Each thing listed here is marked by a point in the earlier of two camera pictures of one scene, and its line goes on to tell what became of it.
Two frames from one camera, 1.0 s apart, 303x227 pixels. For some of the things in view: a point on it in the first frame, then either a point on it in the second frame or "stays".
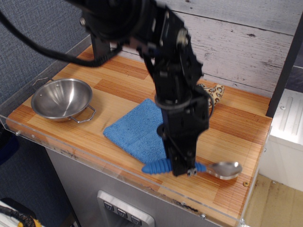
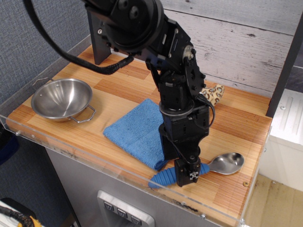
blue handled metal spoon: (226, 170) to (224, 163)
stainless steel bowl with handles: (60, 100) stays
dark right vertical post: (276, 97) stays
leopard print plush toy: (215, 93) stays
